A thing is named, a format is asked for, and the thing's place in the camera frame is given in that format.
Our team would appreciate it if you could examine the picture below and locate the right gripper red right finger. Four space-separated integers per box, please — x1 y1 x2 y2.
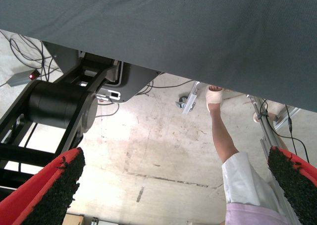
267 145 317 225

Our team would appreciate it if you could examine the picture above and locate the short aluminium profile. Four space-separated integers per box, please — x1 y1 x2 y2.
273 107 302 131
182 80 201 115

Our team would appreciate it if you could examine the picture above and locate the black jointed robot frame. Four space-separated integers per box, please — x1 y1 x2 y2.
0 52 120 201

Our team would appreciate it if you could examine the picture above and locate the dark grey table cloth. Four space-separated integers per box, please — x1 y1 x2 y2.
0 0 317 113

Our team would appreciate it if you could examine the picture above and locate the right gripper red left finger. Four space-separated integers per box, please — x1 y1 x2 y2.
0 147 86 225

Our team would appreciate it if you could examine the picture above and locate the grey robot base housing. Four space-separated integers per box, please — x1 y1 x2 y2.
41 40 163 104

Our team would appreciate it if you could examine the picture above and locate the black floor cable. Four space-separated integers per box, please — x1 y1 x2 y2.
95 102 120 118
135 79 197 96
9 33 61 81

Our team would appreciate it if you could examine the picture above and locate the grey caster wheel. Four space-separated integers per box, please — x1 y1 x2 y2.
175 96 188 110

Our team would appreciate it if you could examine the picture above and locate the beige sandal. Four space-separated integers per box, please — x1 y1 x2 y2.
205 85 225 113

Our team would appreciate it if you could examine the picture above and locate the brown cardboard box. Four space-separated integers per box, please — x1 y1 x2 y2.
62 214 85 225

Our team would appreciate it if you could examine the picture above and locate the lilac garment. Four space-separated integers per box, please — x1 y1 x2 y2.
224 202 289 225

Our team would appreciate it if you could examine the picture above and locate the black cable with inline plug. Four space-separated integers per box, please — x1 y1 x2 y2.
284 105 310 164

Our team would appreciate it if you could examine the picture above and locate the grey power strip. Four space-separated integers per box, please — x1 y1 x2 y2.
6 69 42 88

